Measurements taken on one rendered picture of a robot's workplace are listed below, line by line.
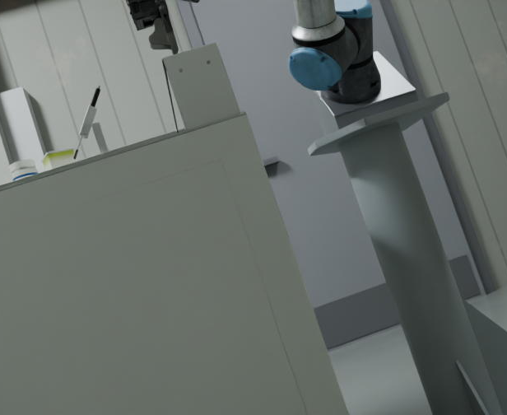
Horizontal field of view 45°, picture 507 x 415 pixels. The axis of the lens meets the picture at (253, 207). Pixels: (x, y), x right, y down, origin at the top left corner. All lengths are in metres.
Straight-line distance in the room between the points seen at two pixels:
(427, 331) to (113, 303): 0.85
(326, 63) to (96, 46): 2.30
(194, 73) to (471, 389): 0.95
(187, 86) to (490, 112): 2.87
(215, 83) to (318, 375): 0.49
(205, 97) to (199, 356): 0.41
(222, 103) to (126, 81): 2.43
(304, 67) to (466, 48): 2.48
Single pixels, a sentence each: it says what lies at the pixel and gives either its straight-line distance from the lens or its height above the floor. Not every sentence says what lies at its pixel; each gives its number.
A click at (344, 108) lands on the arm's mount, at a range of 1.55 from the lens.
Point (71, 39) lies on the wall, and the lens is 3.56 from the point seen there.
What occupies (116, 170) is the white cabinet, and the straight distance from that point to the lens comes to 0.96.
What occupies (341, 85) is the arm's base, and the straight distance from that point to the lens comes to 1.55.
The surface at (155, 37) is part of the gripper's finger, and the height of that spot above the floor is 1.14.
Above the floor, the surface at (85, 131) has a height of 1.04.
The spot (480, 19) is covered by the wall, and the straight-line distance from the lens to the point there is 3.91.
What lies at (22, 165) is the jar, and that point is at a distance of 1.84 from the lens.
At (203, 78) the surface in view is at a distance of 1.04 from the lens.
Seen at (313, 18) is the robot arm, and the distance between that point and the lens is 1.35.
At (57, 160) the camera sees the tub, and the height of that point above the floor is 1.00.
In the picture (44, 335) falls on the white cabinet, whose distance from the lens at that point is 0.97.
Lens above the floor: 0.61
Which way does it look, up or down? 4 degrees up
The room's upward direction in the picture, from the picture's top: 19 degrees counter-clockwise
